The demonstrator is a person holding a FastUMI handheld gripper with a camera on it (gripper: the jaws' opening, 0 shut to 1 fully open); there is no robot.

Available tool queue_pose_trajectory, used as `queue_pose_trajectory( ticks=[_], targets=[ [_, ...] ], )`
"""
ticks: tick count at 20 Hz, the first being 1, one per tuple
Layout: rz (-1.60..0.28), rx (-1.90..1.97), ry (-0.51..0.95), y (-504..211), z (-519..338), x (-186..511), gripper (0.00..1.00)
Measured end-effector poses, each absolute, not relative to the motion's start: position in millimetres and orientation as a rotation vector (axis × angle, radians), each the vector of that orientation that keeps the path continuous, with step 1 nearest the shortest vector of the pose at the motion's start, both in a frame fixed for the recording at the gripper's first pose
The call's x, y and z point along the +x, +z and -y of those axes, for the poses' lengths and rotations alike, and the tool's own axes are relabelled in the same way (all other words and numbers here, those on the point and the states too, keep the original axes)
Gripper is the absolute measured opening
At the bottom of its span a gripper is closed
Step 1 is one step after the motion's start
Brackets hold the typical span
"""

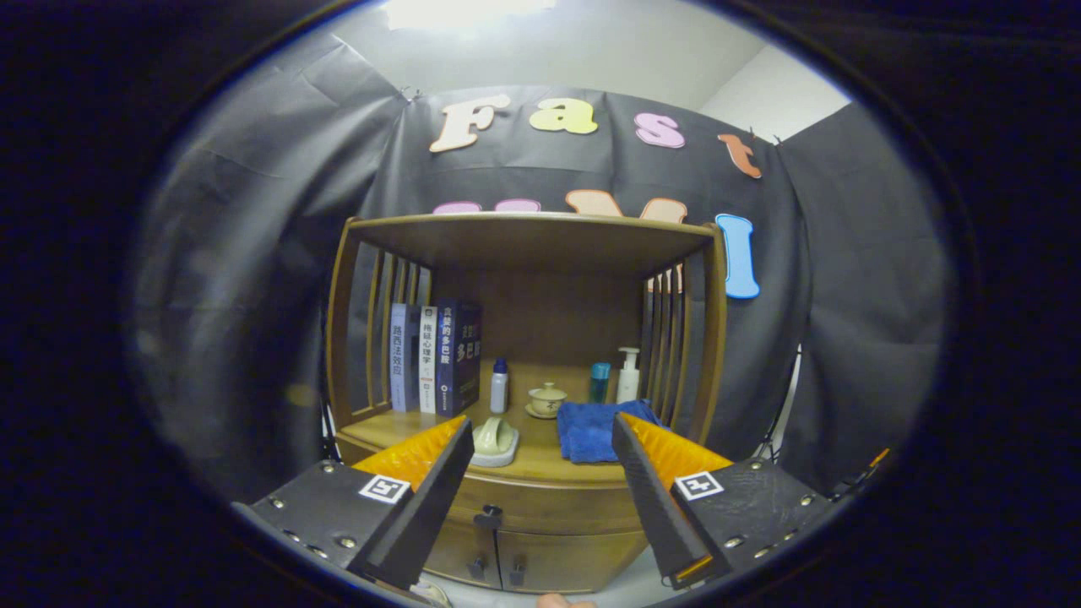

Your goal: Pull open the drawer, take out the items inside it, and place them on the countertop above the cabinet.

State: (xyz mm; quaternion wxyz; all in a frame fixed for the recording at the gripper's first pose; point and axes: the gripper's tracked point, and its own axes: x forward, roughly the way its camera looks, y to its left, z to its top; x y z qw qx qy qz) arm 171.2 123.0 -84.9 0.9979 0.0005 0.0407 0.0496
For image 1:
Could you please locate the beige lidded teacup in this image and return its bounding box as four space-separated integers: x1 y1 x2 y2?
524 382 568 420

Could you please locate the wooden cabinet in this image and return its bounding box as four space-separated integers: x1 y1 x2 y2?
325 211 729 594

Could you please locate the cream handled white scrubber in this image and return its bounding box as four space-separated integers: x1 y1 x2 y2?
469 415 520 468

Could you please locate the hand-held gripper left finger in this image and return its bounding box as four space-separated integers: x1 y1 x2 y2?
232 415 476 592

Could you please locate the white book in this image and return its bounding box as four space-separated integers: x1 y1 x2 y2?
418 306 439 415

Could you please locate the dark equipment with orange part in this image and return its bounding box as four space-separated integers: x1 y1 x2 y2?
832 446 892 499

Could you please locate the white pump bottle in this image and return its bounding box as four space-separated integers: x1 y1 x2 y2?
616 347 641 404

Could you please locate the dark blue book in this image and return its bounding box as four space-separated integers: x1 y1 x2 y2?
435 299 483 418

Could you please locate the wooden drawer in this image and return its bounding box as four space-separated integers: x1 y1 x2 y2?
336 432 655 537

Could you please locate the white backdrop stand pole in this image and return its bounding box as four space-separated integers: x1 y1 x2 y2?
764 346 803 461

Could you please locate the wooden countertop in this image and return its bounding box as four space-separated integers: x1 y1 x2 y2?
338 363 676 489

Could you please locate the blue towel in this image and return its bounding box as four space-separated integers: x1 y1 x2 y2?
557 399 664 464

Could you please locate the light blue book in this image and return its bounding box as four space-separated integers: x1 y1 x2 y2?
389 303 421 413

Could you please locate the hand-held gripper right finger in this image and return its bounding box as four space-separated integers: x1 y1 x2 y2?
612 412 837 590

